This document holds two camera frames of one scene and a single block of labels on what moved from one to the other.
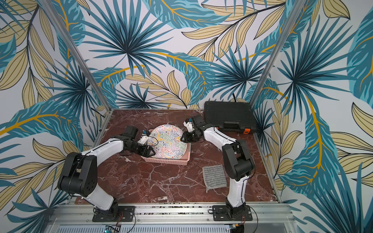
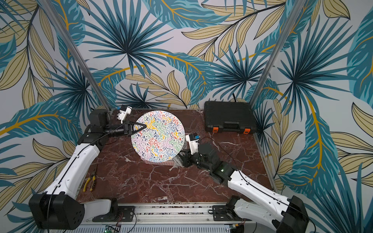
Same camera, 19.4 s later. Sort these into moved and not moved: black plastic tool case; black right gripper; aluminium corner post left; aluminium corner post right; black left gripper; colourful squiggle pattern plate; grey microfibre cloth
Moved: colourful squiggle pattern plate; black left gripper; black right gripper; grey microfibre cloth
Not moved: aluminium corner post left; black plastic tool case; aluminium corner post right
